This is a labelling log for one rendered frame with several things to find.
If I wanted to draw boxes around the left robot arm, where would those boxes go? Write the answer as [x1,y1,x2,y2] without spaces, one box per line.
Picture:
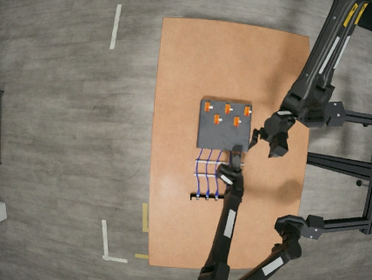
[197,154,303,280]

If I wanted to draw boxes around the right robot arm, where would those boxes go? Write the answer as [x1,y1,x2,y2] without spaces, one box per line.
[264,0,372,157]

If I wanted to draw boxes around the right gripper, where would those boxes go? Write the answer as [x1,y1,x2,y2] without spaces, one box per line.
[249,127,273,158]

